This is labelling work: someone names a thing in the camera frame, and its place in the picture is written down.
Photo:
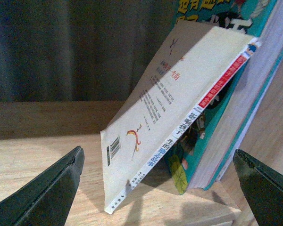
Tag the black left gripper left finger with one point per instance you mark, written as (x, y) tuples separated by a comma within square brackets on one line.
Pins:
[(47, 199)]

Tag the white paperback book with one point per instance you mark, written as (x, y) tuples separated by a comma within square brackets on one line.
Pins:
[(193, 64)]

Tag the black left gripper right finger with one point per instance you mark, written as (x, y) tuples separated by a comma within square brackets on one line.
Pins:
[(262, 187)]

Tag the teal hardcover book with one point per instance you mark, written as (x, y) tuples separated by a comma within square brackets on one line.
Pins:
[(205, 147)]

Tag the wooden bookshelf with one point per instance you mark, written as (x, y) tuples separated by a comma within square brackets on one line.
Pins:
[(178, 84)]

